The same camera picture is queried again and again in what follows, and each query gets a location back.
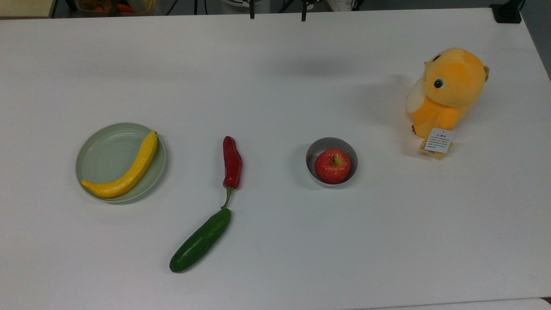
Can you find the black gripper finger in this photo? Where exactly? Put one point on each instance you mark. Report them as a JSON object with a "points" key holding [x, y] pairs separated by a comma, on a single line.
{"points": [[304, 13], [252, 10]]}

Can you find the yellow banana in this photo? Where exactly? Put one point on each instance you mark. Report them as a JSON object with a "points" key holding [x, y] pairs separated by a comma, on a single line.
{"points": [[129, 176]]}

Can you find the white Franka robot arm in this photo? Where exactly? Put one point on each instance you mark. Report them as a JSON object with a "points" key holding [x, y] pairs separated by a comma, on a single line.
{"points": [[245, 5]]}

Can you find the pale green plastic plate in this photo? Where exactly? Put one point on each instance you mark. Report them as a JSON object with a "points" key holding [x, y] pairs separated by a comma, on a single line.
{"points": [[105, 155]]}

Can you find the clear box with vegetables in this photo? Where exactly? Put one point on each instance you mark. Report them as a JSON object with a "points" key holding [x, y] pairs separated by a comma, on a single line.
{"points": [[116, 6]]}

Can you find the small round metal bowl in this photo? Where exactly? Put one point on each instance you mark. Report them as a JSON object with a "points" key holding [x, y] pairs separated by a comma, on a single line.
{"points": [[320, 148]]}

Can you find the red chili pepper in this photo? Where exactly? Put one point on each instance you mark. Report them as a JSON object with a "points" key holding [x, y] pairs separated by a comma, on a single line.
{"points": [[232, 161]]}

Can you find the red apple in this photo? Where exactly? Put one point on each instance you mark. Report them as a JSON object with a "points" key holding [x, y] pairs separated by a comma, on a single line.
{"points": [[332, 167]]}

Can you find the yellow plush toy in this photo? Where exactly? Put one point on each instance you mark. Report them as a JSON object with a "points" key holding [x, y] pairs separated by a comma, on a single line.
{"points": [[452, 86]]}

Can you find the paper tag of plush toy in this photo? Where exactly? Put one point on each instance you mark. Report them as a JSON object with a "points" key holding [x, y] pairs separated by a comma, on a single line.
{"points": [[439, 141]]}

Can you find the black clamp base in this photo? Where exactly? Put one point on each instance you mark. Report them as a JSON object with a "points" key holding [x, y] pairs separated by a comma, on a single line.
{"points": [[507, 13]]}

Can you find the light wooden board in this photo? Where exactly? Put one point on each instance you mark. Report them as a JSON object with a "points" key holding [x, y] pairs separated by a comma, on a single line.
{"points": [[26, 7]]}

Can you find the green cucumber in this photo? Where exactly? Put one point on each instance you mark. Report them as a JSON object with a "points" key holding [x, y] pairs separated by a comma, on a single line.
{"points": [[200, 241]]}

